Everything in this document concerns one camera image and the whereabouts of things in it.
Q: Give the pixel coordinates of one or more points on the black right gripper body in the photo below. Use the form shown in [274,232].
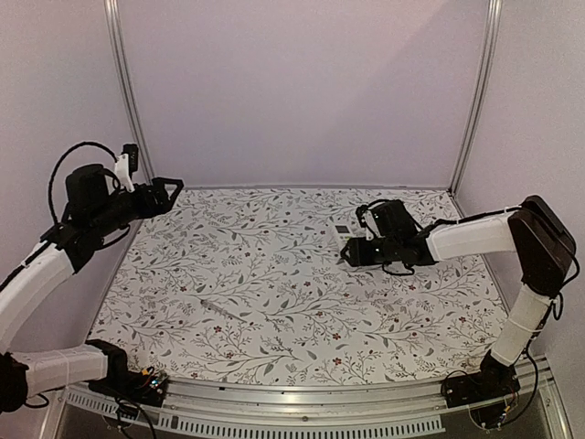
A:
[387,252]

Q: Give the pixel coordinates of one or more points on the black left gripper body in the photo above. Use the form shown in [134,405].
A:
[145,208]

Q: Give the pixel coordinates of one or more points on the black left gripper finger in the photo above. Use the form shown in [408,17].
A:
[165,201]
[163,183]

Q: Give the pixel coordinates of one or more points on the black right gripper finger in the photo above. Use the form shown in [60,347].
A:
[356,247]
[356,260]

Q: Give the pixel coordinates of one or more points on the white remote control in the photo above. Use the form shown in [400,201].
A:
[342,234]

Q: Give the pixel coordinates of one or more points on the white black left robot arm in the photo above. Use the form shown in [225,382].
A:
[99,203]

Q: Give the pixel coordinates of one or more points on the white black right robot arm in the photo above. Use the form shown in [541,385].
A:
[545,250]

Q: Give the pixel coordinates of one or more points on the floral patterned table mat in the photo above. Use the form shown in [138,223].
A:
[269,256]

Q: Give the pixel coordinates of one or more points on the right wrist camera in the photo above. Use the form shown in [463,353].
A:
[367,222]

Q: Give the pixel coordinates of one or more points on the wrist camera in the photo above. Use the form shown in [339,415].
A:
[126,165]
[367,222]

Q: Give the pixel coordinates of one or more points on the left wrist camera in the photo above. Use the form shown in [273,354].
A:
[126,165]

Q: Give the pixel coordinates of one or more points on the aluminium front rail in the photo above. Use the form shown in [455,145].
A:
[409,409]

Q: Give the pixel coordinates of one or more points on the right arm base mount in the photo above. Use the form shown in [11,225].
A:
[495,389]

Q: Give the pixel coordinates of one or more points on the left aluminium frame post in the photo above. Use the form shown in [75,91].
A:
[122,67]

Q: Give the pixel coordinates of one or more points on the aluminium frame post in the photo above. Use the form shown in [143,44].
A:
[488,48]
[122,67]

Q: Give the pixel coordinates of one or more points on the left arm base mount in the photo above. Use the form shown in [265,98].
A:
[148,386]

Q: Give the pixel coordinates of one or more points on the right aluminium frame post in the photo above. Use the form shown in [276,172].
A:
[488,48]

